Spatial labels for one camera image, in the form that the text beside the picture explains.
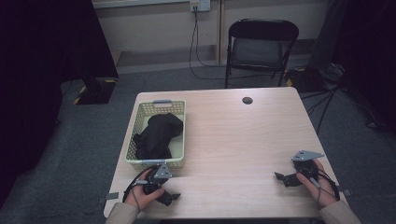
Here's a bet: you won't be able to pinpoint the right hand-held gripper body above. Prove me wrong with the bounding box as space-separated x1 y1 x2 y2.
290 149 325 182

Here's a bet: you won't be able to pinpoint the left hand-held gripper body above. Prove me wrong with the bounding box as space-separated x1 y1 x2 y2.
143 163 173 195

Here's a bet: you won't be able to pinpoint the black cloth garment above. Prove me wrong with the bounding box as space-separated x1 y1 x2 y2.
133 112 185 161

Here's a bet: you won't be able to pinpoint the pale green plastic basket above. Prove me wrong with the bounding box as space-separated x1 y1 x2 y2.
124 99 187 171

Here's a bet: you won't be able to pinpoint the person's left hand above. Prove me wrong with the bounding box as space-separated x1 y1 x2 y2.
124 181 166 213

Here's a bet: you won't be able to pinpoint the person's right hand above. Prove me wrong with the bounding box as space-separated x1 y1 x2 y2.
295 159 341 210

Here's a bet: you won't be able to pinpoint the grey tape strip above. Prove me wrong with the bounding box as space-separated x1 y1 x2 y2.
98 191 120 205
337 185 353 197

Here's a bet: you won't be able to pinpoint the black stand base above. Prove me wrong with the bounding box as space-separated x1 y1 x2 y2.
73 77 119 105
284 66 329 93

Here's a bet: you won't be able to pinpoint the dark curtain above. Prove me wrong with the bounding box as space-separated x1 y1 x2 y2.
330 0 396 132
0 0 120 207

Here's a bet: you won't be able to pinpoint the grey hanging cloth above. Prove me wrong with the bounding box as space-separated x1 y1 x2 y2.
307 0 344 71

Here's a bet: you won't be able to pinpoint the black folding chair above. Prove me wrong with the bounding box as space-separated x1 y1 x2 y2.
224 18 301 90

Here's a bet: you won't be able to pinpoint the right hand-held gripper cable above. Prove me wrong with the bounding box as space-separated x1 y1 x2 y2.
311 167 341 202

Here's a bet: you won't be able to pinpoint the black floor cables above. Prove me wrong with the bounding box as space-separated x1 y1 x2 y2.
300 62 396 135

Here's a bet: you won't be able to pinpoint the black power cable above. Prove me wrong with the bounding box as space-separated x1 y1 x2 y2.
188 7 281 81

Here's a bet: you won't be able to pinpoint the white wall socket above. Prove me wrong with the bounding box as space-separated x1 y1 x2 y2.
190 0 212 13

